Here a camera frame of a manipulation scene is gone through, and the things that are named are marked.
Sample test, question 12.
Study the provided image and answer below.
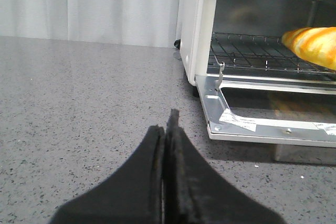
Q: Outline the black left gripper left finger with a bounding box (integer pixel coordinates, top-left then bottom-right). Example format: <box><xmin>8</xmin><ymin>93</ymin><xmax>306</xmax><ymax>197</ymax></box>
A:
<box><xmin>50</xmin><ymin>125</ymin><xmax>165</xmax><ymax>223</ymax></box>

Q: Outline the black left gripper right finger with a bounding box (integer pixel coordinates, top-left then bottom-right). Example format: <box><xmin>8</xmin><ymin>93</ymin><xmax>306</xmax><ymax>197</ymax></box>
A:
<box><xmin>163</xmin><ymin>109</ymin><xmax>285</xmax><ymax>223</ymax></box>

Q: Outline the glass oven door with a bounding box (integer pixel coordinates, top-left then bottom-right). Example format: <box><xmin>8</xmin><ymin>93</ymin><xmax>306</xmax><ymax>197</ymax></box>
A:
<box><xmin>194</xmin><ymin>74</ymin><xmax>336</xmax><ymax>166</ymax></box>

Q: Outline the orange striped croissant bread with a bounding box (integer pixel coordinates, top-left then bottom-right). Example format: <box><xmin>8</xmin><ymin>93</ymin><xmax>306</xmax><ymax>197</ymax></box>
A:
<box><xmin>281</xmin><ymin>27</ymin><xmax>335</xmax><ymax>70</ymax></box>

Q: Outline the white Toshiba toaster oven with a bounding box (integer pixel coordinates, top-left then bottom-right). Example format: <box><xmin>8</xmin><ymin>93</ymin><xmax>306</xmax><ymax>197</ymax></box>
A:
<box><xmin>178</xmin><ymin>0</ymin><xmax>336</xmax><ymax>98</ymax></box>

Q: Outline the white curtain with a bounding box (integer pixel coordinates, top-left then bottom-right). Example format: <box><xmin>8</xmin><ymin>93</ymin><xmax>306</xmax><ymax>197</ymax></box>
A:
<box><xmin>1</xmin><ymin>0</ymin><xmax>179</xmax><ymax>47</ymax></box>

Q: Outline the wire oven rack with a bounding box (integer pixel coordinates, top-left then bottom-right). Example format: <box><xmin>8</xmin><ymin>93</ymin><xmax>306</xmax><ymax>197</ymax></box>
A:
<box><xmin>208</xmin><ymin>33</ymin><xmax>335</xmax><ymax>76</ymax></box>

